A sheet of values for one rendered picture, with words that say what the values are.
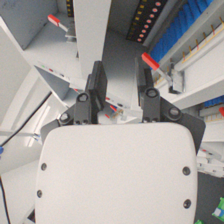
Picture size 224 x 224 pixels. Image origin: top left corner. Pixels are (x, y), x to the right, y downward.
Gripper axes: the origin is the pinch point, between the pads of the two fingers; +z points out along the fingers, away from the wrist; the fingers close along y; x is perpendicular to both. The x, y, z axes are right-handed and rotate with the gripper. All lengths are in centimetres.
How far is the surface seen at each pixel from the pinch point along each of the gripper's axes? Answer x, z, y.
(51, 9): 2.4, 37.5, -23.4
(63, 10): -0.4, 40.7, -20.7
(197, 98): -9.5, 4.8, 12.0
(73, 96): -66, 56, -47
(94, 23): 2.8, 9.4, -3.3
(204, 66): -3.3, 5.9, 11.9
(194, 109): -28.2, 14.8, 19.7
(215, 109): -20.9, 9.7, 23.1
